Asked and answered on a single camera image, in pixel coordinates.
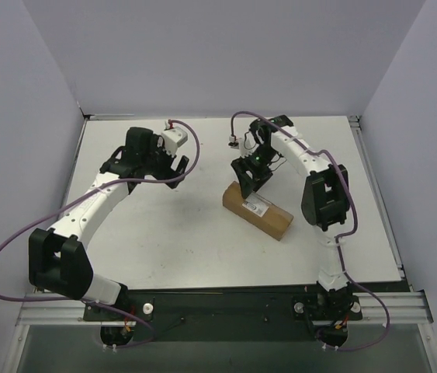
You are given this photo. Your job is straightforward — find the brown cardboard express box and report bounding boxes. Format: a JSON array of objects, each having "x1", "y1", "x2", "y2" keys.
[{"x1": 222, "y1": 181, "x2": 293, "y2": 241}]

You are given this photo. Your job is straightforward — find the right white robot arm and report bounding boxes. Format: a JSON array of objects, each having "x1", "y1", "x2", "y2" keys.
[{"x1": 228, "y1": 111, "x2": 358, "y2": 295}]

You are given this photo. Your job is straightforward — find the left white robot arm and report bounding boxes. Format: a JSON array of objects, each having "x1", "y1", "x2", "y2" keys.
[{"x1": 28, "y1": 124, "x2": 189, "y2": 320}]

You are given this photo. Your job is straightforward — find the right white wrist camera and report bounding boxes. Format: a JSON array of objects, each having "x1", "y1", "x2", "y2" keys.
[{"x1": 228, "y1": 135, "x2": 258, "y2": 158}]

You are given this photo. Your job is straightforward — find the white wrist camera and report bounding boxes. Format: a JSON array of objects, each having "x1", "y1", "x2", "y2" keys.
[
  {"x1": 228, "y1": 135, "x2": 258, "y2": 158},
  {"x1": 160, "y1": 120, "x2": 188, "y2": 156}
]

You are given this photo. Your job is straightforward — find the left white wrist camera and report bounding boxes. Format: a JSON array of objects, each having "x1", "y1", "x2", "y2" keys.
[{"x1": 160, "y1": 120, "x2": 188, "y2": 156}]

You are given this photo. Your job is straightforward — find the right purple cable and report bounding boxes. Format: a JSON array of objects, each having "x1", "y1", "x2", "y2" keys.
[{"x1": 228, "y1": 110, "x2": 392, "y2": 353}]

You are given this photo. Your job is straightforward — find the purple cable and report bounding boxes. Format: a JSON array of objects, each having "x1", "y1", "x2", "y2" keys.
[
  {"x1": 228, "y1": 110, "x2": 392, "y2": 353},
  {"x1": 0, "y1": 118, "x2": 203, "y2": 349}
]

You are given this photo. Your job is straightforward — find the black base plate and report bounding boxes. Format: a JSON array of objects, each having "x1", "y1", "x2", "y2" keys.
[{"x1": 83, "y1": 284, "x2": 362, "y2": 343}]

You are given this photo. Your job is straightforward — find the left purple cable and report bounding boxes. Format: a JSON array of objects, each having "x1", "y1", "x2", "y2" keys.
[{"x1": 0, "y1": 118, "x2": 203, "y2": 349}]

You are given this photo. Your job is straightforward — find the aluminium frame rail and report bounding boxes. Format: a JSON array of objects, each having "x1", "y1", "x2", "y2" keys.
[{"x1": 17, "y1": 291, "x2": 433, "y2": 326}]

